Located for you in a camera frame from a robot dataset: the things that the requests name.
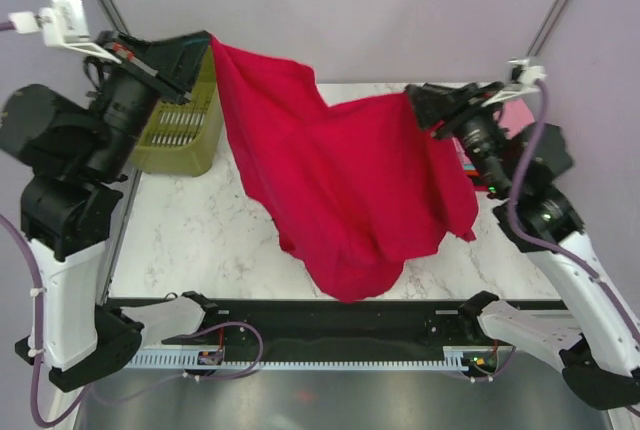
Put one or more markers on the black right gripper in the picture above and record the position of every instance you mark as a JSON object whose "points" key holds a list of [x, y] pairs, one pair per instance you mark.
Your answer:
{"points": [[431, 102]]}

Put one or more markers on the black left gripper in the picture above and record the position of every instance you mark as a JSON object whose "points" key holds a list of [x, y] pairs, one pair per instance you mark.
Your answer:
{"points": [[172, 63]]}

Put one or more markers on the red t shirt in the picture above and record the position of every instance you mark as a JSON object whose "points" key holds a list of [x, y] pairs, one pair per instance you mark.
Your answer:
{"points": [[356, 189]]}

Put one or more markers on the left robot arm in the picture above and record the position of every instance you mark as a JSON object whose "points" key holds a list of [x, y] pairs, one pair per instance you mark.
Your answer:
{"points": [[77, 156]]}

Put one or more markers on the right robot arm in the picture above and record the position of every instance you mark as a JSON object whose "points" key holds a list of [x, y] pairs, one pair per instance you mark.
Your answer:
{"points": [[504, 131]]}

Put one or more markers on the olive green plastic basket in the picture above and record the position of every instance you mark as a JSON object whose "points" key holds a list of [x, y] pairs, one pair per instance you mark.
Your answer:
{"points": [[181, 140]]}

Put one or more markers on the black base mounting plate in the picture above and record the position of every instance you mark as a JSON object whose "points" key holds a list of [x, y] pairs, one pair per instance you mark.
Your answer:
{"points": [[250, 328]]}

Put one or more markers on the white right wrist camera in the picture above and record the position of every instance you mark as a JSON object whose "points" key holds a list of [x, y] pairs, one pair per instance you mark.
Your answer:
{"points": [[523, 75]]}

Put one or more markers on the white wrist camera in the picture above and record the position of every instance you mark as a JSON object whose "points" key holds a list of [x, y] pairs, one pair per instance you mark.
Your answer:
{"points": [[523, 75], [62, 24]]}

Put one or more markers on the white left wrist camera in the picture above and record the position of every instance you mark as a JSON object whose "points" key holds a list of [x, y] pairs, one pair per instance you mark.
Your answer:
{"points": [[62, 24]]}

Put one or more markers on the aluminium frame post right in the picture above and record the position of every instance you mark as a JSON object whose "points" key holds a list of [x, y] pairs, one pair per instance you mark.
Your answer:
{"points": [[560, 2]]}

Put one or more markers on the white slotted cable duct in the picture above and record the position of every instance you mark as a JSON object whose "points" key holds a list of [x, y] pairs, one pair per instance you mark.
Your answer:
{"points": [[192, 358]]}

